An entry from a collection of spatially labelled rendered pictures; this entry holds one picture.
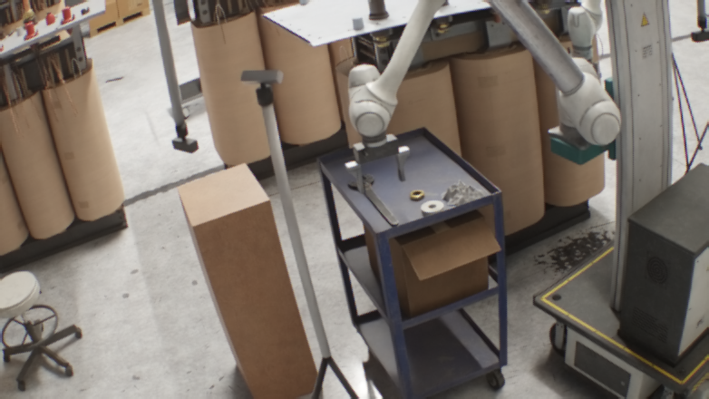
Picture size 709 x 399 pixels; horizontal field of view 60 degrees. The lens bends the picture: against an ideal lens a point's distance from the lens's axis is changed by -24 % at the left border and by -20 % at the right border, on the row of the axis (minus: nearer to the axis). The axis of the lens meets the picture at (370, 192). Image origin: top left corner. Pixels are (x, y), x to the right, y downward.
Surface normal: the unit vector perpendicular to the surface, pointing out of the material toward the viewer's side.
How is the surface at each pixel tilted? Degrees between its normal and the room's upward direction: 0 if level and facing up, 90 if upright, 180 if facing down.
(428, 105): 90
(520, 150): 90
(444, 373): 0
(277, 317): 90
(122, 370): 0
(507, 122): 90
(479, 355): 0
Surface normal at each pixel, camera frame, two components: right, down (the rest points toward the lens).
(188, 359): -0.15, -0.87
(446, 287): 0.35, 0.40
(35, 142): 0.81, 0.16
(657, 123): 0.54, 0.32
